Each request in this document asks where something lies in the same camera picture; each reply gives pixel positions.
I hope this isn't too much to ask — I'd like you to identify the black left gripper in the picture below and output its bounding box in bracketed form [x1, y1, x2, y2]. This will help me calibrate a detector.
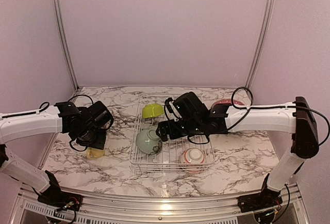
[76, 124, 107, 150]

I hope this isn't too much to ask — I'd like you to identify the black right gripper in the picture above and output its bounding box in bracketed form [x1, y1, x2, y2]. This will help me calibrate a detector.
[156, 118, 203, 141]

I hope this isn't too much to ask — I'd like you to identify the yellow mug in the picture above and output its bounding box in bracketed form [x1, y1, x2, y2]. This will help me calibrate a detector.
[86, 148, 105, 159]

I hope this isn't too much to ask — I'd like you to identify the light blue bowl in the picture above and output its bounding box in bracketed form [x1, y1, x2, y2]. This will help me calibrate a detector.
[136, 129, 162, 155]

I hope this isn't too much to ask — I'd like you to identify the lime green bowl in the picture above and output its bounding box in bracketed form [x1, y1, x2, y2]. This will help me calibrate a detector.
[142, 103, 164, 119]

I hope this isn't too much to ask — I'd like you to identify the orange rimmed white bowl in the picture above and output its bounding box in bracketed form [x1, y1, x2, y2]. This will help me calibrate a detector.
[179, 148, 205, 174]

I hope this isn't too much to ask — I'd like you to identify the pink polka dot plate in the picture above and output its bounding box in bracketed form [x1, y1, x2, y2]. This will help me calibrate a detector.
[211, 99, 244, 108]

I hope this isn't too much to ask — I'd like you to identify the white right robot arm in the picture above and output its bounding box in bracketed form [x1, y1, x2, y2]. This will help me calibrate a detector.
[156, 92, 319, 207]

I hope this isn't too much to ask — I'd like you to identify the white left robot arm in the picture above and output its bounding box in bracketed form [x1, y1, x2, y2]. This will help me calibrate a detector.
[1, 101, 114, 209]

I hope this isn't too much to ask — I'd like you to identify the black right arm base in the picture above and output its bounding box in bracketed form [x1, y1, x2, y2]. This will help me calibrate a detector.
[238, 192, 283, 213]

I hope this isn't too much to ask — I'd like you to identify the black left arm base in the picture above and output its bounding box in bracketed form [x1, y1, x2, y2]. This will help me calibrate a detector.
[33, 183, 82, 211]

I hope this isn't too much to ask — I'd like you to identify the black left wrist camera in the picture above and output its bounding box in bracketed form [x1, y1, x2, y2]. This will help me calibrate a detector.
[87, 101, 114, 131]

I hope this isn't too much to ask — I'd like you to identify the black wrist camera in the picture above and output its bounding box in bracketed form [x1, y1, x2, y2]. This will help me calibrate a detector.
[165, 91, 210, 122]
[87, 101, 114, 131]

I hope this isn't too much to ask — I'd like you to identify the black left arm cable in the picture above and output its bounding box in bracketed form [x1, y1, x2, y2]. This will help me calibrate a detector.
[38, 94, 95, 152]

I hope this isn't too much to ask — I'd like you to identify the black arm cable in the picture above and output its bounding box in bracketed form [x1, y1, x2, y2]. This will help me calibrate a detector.
[38, 94, 95, 152]
[224, 86, 330, 147]

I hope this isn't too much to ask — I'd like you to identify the white wire dish rack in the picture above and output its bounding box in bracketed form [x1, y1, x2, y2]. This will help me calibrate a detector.
[129, 93, 216, 173]

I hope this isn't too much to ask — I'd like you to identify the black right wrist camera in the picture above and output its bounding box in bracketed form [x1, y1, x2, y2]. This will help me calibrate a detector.
[165, 91, 210, 122]

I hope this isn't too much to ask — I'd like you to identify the aluminium front rail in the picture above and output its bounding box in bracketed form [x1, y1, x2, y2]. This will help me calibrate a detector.
[9, 184, 310, 223]

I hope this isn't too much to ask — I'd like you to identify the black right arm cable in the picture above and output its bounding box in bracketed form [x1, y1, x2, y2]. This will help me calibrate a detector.
[224, 86, 330, 147]

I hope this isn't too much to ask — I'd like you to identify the aluminium left corner post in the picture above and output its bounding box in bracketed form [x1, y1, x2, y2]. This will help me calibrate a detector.
[53, 0, 79, 91]

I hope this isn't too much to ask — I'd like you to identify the aluminium corner post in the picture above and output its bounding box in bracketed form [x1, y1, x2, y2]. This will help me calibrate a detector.
[53, 0, 79, 91]
[245, 0, 275, 89]

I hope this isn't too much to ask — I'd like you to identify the aluminium right corner post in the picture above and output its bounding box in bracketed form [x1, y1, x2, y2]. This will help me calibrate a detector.
[245, 0, 275, 89]

